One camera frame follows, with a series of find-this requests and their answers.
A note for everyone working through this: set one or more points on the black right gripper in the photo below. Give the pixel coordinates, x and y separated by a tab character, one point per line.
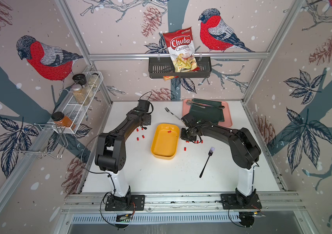
182	137

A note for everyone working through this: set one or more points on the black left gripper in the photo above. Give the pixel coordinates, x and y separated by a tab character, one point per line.
149	120

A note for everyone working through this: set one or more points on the yellow plastic storage tray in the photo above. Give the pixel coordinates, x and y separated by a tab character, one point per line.
164	144

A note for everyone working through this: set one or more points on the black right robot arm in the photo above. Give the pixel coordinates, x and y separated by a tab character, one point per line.
245	151

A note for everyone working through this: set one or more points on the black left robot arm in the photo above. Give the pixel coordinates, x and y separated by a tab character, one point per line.
110	154

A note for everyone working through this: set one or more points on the silver fork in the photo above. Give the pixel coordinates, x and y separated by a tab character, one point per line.
167	110

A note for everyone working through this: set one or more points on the purple black fork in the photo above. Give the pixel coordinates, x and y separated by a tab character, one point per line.
210	153

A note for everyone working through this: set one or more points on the dark green cloth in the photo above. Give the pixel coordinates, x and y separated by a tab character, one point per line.
204	101

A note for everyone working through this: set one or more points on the dark spoon on cloth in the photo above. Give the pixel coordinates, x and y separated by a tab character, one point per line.
201	105

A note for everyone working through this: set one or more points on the pink plastic tray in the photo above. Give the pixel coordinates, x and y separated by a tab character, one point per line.
228	117

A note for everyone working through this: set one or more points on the clear spice jar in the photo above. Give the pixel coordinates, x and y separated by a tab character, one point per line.
93	81

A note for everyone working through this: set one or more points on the silver lid spice jar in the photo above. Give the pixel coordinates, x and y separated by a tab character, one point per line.
80	94

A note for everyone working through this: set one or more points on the black lid spice jar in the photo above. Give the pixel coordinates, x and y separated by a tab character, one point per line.
80	79

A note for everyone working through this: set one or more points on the red Chuba chips bag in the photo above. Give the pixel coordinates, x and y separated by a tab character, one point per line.
181	50

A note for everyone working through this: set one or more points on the orange spice jar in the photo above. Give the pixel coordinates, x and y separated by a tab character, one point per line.
60	119

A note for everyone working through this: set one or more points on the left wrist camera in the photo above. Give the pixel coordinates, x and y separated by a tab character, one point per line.
144	105

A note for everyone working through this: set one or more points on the black wall basket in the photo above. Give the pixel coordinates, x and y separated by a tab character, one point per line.
161	67

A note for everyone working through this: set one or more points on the white wire spice rack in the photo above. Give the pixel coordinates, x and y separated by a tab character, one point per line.
76	112

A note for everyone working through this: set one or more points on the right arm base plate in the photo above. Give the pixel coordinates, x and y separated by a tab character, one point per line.
233	201

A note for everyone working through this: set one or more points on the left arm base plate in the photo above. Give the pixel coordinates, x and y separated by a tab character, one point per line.
128	203

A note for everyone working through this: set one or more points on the chrome wire rack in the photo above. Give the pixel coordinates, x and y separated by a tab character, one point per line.
51	142

